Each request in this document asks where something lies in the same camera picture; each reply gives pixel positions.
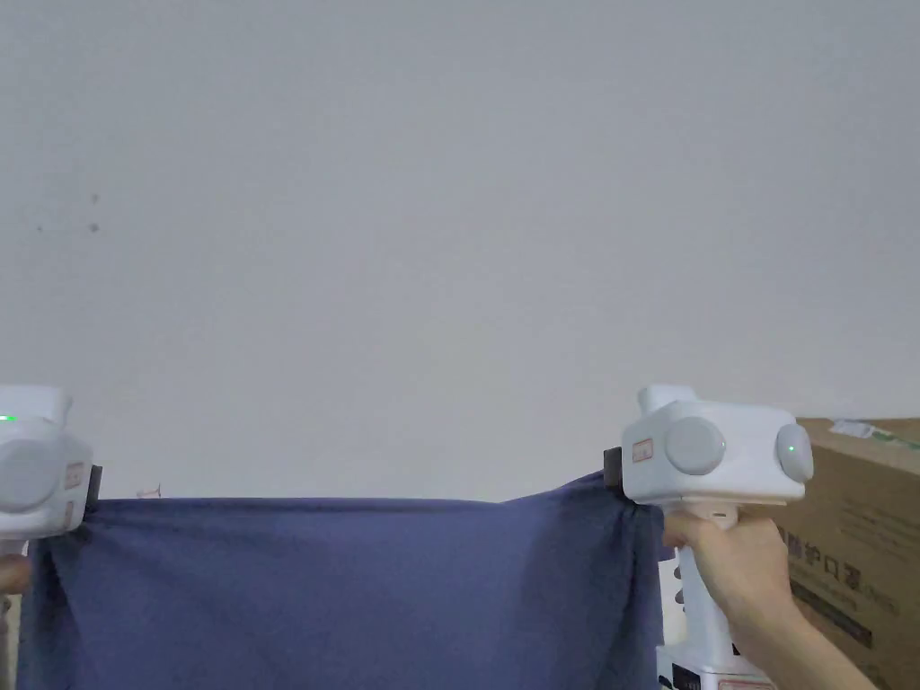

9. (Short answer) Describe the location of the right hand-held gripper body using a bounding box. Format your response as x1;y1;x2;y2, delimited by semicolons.
601;384;817;657

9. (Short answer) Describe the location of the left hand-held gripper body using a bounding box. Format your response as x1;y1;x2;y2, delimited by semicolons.
0;385;105;558

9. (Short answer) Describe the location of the dark blue shirt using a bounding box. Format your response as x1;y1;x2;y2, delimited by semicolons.
17;470;667;690

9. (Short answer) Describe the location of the person's right forearm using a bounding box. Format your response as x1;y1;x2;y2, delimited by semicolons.
747;616;891;690

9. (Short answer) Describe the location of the person's left hand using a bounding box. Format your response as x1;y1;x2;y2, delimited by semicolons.
0;553;33;597

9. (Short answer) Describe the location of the person's right hand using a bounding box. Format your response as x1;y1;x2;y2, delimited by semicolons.
659;513;815;659

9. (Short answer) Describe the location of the brown cardboard carton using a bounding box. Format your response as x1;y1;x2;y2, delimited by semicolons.
786;416;920;690

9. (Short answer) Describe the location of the white plastic device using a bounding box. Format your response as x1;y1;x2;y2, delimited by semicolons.
653;549;779;690

